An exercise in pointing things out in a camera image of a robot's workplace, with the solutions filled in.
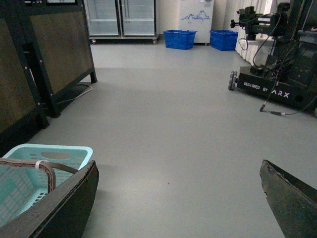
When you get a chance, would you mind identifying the white chest freezer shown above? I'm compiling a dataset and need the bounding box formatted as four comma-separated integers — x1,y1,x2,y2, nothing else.
178,0,214,45

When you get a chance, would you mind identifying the blue plastic crate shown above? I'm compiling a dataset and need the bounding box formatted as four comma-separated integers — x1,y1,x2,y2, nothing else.
163,30,197,50
210,30,238,51

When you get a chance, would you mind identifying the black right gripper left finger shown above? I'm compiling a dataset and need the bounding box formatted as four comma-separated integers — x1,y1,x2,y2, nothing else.
0,161,99,238

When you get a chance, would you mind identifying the light blue plastic basket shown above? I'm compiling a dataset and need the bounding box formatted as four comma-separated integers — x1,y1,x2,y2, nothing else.
0,143,93,226

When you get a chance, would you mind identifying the brown basket handle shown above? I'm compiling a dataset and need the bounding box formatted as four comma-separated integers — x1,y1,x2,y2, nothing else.
0,158,78,193

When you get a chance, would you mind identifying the black mobile robot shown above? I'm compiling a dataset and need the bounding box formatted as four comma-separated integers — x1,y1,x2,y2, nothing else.
228,0,317,111

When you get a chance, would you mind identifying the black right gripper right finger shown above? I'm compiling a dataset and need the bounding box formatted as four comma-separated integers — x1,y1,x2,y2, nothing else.
260,160,317,238

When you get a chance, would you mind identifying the blue plastic crate left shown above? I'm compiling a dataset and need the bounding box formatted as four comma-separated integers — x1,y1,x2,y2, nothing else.
163,30,197,50

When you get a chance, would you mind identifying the dark wooden display stand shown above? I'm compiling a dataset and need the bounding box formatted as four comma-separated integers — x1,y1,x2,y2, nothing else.
0,0,97,154

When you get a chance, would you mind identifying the glass door refrigerator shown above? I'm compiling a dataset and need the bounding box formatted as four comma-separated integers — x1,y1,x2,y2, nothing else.
84,0,159,44

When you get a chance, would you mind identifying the black cable on floor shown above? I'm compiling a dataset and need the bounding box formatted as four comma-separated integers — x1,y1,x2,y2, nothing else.
259,94,317,116

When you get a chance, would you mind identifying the blue plastic crate right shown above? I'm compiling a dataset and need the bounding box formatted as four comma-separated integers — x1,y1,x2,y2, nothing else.
210,30,238,51

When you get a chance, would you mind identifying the white cable under stand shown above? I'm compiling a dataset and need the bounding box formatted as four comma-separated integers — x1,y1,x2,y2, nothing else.
56,83,93,104

